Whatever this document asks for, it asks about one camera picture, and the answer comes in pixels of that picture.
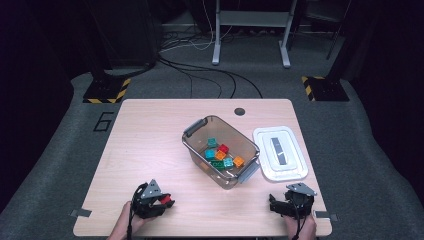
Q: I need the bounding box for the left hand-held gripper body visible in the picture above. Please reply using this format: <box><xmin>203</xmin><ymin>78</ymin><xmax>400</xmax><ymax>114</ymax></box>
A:
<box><xmin>131</xmin><ymin>178</ymin><xmax>167</xmax><ymax>220</ymax></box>

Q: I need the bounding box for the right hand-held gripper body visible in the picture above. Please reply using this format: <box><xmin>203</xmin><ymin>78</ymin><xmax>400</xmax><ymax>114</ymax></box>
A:
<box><xmin>276</xmin><ymin>182</ymin><xmax>318</xmax><ymax>220</ymax></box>

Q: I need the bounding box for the dark green toy brick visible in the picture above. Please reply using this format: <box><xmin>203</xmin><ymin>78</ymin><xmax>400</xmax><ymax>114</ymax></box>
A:
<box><xmin>209</xmin><ymin>159</ymin><xmax>226</xmax><ymax>171</ymax></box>

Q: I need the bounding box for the transparent brown storage box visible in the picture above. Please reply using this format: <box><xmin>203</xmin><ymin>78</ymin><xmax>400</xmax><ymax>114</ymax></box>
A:
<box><xmin>181</xmin><ymin>114</ymin><xmax>261</xmax><ymax>190</ymax></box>

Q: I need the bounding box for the person's left hand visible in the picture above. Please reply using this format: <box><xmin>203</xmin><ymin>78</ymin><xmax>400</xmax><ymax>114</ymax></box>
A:
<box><xmin>111</xmin><ymin>200</ymin><xmax>148</xmax><ymax>240</ymax></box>

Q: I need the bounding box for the person's right hand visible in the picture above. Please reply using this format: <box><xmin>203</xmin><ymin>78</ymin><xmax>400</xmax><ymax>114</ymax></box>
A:
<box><xmin>283</xmin><ymin>213</ymin><xmax>318</xmax><ymax>240</ymax></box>

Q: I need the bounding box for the grey tape strip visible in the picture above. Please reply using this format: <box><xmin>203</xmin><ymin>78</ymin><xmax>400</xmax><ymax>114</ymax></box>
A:
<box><xmin>69</xmin><ymin>208</ymin><xmax>93</xmax><ymax>218</ymax></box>
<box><xmin>314</xmin><ymin>210</ymin><xmax>339</xmax><ymax>222</ymax></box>

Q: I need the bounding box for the white box lid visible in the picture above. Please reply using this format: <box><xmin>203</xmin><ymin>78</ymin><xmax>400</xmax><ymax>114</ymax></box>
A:
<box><xmin>252</xmin><ymin>125</ymin><xmax>309</xmax><ymax>183</ymax></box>

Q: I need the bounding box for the striped black stand base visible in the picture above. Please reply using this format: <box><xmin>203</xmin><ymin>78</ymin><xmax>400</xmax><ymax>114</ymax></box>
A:
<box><xmin>82</xmin><ymin>77</ymin><xmax>132</xmax><ymax>104</ymax></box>
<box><xmin>301</xmin><ymin>75</ymin><xmax>350</xmax><ymax>102</ymax></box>

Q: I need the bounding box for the black tripod leg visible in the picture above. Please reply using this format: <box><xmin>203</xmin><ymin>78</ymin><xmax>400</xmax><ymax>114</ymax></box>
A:
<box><xmin>325</xmin><ymin>13</ymin><xmax>348</xmax><ymax>61</ymax></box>

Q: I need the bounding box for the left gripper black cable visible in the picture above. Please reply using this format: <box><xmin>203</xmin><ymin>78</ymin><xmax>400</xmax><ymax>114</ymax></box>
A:
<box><xmin>126</xmin><ymin>181</ymin><xmax>149</xmax><ymax>240</ymax></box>

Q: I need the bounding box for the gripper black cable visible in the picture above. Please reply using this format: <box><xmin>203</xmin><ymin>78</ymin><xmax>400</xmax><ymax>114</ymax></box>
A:
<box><xmin>126</xmin><ymin>181</ymin><xmax>149</xmax><ymax>240</ymax></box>
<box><xmin>292</xmin><ymin>203</ymin><xmax>309</xmax><ymax>240</ymax></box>

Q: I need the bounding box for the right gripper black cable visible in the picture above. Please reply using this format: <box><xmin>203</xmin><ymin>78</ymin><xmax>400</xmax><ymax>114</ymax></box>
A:
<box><xmin>292</xmin><ymin>203</ymin><xmax>309</xmax><ymax>240</ymax></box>

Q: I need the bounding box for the black floor cable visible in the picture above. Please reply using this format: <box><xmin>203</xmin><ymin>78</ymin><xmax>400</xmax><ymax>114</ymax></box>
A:
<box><xmin>186</xmin><ymin>71</ymin><xmax>224</xmax><ymax>99</ymax></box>
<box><xmin>184</xmin><ymin>69</ymin><xmax>194</xmax><ymax>99</ymax></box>
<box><xmin>159</xmin><ymin>56</ymin><xmax>264</xmax><ymax>99</ymax></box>
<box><xmin>159</xmin><ymin>59</ymin><xmax>238</xmax><ymax>99</ymax></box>

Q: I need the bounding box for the white floor cable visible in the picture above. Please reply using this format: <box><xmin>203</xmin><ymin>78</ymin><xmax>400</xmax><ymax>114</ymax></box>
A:
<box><xmin>159</xmin><ymin>33</ymin><xmax>221</xmax><ymax>53</ymax></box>

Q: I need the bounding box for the white metal desk frame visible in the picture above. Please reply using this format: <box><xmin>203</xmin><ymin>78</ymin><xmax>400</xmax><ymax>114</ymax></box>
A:
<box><xmin>211</xmin><ymin>0</ymin><xmax>299</xmax><ymax>69</ymax></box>

